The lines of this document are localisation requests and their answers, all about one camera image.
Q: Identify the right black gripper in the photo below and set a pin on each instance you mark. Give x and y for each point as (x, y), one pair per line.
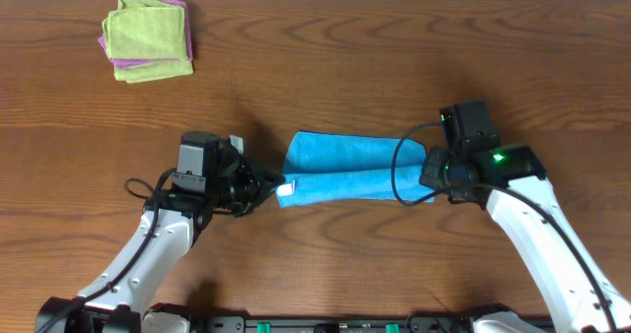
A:
(429, 175)

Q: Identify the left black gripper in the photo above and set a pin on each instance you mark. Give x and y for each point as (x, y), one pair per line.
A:
(254, 183)

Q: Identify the blue microfiber cloth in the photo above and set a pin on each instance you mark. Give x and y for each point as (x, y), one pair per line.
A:
(323, 167)

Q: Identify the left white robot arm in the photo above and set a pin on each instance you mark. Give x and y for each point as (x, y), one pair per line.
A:
(212, 177)

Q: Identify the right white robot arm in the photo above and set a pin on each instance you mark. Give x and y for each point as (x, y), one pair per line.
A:
(511, 185)

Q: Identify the bottom green folded cloth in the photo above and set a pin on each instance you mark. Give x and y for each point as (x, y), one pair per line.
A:
(154, 71)

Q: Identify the green folded cloth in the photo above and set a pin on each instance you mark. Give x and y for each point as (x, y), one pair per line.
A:
(143, 30)
(154, 71)

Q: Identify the purple folded cloth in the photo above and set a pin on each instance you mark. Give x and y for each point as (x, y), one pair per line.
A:
(188, 32)

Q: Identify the top green folded cloth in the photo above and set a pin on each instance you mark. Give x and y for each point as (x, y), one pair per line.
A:
(143, 30)

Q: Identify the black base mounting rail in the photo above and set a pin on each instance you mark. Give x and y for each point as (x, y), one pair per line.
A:
(320, 325)

